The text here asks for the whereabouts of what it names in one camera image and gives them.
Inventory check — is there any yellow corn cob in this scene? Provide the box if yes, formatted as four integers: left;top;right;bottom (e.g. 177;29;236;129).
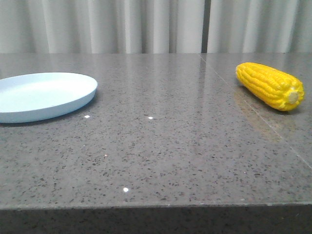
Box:
236;62;305;111

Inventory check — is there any white pleated curtain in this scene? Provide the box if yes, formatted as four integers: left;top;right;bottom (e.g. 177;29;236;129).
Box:
0;0;312;54

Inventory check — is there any light blue round plate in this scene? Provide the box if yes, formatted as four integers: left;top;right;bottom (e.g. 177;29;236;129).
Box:
0;72;98;123

